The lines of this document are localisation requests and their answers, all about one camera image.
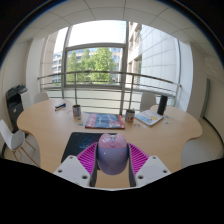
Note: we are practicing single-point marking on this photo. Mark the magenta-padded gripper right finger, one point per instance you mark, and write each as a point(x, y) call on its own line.
point(151, 168)

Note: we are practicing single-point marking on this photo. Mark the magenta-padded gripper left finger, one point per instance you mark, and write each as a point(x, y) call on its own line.
point(71, 168)

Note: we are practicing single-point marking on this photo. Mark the pink and lilac computer mouse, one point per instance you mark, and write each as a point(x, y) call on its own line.
point(112, 155)

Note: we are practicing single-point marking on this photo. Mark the black mouse pad, red-blue print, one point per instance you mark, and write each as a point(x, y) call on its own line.
point(78, 143)

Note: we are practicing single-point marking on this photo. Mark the small printed card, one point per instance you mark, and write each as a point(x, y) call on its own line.
point(80, 123)

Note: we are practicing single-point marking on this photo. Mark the white and blue booklet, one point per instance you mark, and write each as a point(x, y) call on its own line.
point(149, 117)

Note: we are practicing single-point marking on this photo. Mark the red and blue magazine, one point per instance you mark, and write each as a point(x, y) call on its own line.
point(104, 121)

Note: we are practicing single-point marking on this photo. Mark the small dark blue box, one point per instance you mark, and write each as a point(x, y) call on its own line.
point(60, 106)

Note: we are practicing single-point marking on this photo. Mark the black cylinder speaker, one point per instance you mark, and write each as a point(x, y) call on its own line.
point(162, 105)

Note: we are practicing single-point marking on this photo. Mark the white chair with wooden legs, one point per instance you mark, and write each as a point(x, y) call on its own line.
point(11, 138)

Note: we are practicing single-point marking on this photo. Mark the black and white printer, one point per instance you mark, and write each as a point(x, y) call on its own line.
point(15, 103)

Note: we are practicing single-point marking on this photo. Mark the metal balcony railing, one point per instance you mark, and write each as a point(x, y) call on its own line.
point(100, 72)

